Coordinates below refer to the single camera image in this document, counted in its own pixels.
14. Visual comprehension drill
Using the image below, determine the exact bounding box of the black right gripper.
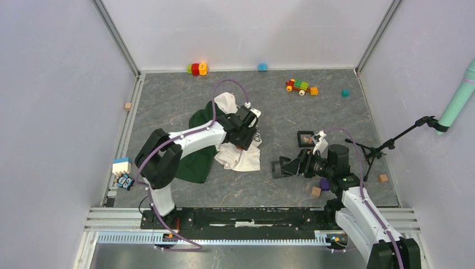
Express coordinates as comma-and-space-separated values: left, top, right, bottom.
281, 147, 333, 179

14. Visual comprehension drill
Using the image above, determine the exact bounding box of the black square frame tray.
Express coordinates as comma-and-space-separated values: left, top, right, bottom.
297, 130, 315, 148
271, 156, 292, 179

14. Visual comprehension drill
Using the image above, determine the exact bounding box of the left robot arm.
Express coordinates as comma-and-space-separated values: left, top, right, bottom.
134, 105, 261, 229

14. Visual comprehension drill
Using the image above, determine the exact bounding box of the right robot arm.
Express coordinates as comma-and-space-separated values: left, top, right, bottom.
277, 144, 422, 268

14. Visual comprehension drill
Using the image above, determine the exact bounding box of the purple cube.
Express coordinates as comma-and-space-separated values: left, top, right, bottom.
319, 178, 330, 191

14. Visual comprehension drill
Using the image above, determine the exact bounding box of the blue round toy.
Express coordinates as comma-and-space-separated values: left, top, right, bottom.
257, 63, 268, 72

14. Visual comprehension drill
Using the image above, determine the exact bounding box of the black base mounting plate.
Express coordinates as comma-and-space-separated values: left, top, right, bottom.
140, 207, 343, 240

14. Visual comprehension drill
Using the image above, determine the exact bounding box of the red green orange toy stack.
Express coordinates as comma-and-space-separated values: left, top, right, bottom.
187, 62, 208, 76

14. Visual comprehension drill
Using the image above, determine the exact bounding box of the colourful toy block train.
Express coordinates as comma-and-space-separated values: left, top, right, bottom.
286, 79, 319, 96

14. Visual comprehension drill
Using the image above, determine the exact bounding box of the black tripod stand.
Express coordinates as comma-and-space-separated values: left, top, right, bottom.
345, 116, 449, 182

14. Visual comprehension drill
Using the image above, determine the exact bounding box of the wooden cube near tripod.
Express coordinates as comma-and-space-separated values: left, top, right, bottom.
377, 174, 389, 183

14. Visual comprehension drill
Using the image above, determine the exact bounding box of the teal cube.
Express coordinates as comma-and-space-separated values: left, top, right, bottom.
341, 89, 350, 98

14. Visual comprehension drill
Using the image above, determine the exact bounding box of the blue and white block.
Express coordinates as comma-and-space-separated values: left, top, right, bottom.
111, 157, 132, 177

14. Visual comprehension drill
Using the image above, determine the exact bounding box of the blue owl toy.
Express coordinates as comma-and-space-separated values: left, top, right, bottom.
115, 174, 135, 191

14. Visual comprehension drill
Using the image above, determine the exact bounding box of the teal padded pole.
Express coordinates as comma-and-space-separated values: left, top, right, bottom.
435, 59, 474, 135

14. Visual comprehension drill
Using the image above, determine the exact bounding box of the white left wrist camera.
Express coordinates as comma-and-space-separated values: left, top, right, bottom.
250, 108, 262, 118

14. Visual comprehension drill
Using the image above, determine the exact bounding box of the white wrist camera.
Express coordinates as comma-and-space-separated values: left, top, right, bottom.
311, 131, 328, 155
250, 108, 262, 118

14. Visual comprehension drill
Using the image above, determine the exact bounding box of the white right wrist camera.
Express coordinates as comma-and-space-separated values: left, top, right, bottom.
311, 131, 328, 155

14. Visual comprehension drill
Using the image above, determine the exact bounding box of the small wooden cube on rail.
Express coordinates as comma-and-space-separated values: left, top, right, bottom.
124, 103, 132, 112

